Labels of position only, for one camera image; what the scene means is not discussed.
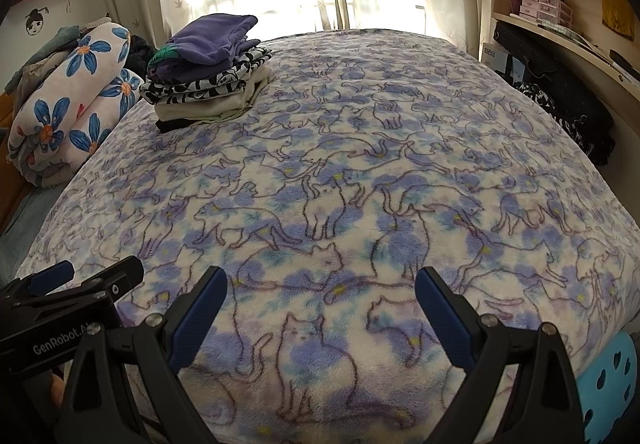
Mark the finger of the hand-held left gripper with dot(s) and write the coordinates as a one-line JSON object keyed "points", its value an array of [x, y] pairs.
{"points": [[120, 279], [50, 276]]}

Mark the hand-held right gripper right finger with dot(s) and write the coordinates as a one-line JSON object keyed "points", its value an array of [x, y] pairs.
{"points": [[445, 319]]}

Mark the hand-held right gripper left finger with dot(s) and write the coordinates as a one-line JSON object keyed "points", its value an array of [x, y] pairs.
{"points": [[197, 319]]}

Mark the purple hoodie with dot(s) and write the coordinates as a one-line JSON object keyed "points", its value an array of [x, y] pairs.
{"points": [[210, 41]]}

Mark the dark clothes pile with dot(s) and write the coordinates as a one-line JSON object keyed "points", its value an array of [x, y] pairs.
{"points": [[142, 51]]}

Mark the grey bed sheet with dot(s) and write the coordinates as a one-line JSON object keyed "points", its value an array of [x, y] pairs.
{"points": [[25, 234]]}

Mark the cat print blanket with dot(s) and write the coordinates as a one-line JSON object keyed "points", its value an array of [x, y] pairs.
{"points": [[350, 174]]}

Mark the blue stool with heart holes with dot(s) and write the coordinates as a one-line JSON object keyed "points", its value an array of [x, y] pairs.
{"points": [[610, 389]]}

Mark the cream folded garment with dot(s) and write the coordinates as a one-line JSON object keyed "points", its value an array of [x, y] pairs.
{"points": [[200, 110]]}

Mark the pale green folded garment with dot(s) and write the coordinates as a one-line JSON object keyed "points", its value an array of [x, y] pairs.
{"points": [[225, 117]]}

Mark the black white patterned garment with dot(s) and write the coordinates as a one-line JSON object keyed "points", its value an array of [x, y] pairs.
{"points": [[210, 84]]}

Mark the grey folded garment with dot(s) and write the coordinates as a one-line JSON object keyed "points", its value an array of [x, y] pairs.
{"points": [[45, 59]]}

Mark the white cardboard box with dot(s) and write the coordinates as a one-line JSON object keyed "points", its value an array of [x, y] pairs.
{"points": [[495, 58]]}

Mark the pink drawer boxes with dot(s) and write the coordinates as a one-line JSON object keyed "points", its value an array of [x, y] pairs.
{"points": [[545, 6]]}

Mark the face wall sticker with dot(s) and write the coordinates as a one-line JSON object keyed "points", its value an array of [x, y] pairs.
{"points": [[36, 21]]}

